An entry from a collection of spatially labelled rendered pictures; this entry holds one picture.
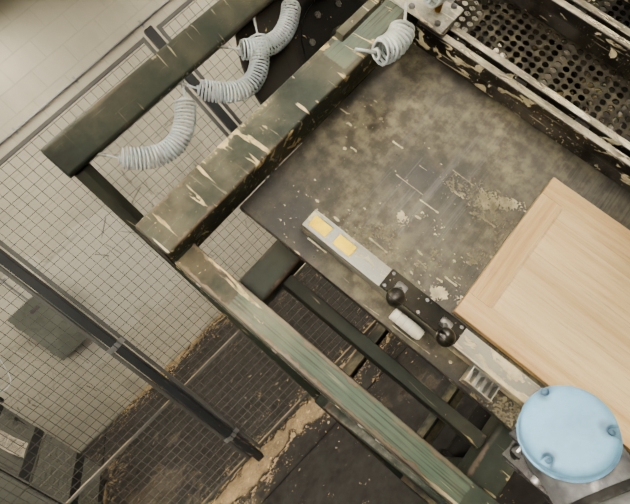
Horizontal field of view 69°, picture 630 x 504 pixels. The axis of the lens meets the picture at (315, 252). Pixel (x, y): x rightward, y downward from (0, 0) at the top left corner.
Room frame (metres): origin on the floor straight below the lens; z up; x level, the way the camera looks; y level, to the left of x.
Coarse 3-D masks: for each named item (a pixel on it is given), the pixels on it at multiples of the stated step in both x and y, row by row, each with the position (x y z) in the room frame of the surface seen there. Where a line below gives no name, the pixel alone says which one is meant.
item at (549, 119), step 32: (416, 0) 1.19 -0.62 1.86; (448, 0) 1.11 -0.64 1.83; (416, 32) 1.22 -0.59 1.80; (448, 32) 1.18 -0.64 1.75; (448, 64) 1.19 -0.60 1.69; (480, 64) 1.10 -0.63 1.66; (512, 64) 1.08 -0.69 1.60; (512, 96) 1.06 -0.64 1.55; (544, 96) 1.03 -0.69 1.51; (544, 128) 1.02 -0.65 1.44; (576, 128) 0.95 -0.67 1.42; (608, 128) 0.93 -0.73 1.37; (608, 160) 0.91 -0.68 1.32
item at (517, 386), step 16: (304, 224) 0.98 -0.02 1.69; (320, 240) 0.96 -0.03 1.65; (352, 240) 0.94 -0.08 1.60; (336, 256) 0.95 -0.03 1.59; (352, 256) 0.92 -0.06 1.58; (368, 256) 0.91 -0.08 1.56; (368, 272) 0.89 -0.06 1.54; (384, 272) 0.88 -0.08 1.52; (416, 320) 0.83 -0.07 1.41; (464, 336) 0.77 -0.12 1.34; (464, 352) 0.75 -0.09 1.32; (480, 352) 0.74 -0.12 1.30; (496, 352) 0.74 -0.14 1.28; (480, 368) 0.73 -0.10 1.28; (496, 368) 0.72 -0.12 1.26; (512, 368) 0.71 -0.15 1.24; (512, 384) 0.69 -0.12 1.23; (528, 384) 0.69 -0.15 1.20
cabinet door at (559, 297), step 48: (528, 240) 0.87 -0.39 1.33; (576, 240) 0.85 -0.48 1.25; (624, 240) 0.82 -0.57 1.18; (480, 288) 0.84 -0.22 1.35; (528, 288) 0.81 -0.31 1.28; (576, 288) 0.79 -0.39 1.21; (624, 288) 0.77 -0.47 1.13; (528, 336) 0.76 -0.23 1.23; (576, 336) 0.73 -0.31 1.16; (624, 336) 0.71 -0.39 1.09; (576, 384) 0.68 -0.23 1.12; (624, 384) 0.66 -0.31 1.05; (624, 432) 0.61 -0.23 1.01
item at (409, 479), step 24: (384, 336) 1.81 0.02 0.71; (360, 360) 1.69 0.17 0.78; (336, 408) 1.55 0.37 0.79; (456, 408) 1.77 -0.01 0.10; (480, 408) 1.15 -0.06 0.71; (360, 432) 1.36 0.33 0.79; (432, 432) 1.75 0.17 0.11; (384, 456) 1.20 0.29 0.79; (456, 456) 1.08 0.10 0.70; (408, 480) 1.57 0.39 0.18
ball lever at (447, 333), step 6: (444, 318) 0.78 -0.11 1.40; (444, 324) 0.77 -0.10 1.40; (450, 324) 0.77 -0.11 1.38; (438, 330) 0.70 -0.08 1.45; (444, 330) 0.69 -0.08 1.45; (450, 330) 0.69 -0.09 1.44; (438, 336) 0.69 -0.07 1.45; (444, 336) 0.68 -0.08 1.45; (450, 336) 0.68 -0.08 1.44; (438, 342) 0.69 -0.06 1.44; (444, 342) 0.68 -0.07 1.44; (450, 342) 0.68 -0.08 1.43
